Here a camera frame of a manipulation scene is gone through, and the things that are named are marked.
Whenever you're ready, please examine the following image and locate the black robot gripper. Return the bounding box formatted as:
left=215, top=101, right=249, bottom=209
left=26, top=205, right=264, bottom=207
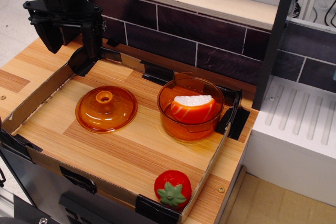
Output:
left=23, top=0, right=103, bottom=58

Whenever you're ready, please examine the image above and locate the salmon nigiri sushi toy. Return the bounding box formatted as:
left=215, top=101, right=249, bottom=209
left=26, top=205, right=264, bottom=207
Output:
left=171, top=95, right=216, bottom=124

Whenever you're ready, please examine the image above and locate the amber glass pot lid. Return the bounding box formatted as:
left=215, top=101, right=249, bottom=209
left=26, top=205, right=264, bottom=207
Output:
left=75, top=86, right=138, bottom=133

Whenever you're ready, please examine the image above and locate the red toy tomato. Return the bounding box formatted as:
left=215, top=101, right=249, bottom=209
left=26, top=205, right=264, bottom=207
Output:
left=154, top=170, right=192, bottom=209

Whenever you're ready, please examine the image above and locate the white grooved drainboard block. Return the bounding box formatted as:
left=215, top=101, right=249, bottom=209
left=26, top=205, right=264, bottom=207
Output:
left=243, top=77, right=335, bottom=206

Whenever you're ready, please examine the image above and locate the dark grey vertical post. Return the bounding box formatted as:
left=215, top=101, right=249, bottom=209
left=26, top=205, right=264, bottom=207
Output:
left=252, top=0, right=293, bottom=110

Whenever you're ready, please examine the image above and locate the aluminium frame with cables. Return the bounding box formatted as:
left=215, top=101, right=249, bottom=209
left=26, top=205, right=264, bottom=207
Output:
left=287, top=0, right=335, bottom=33

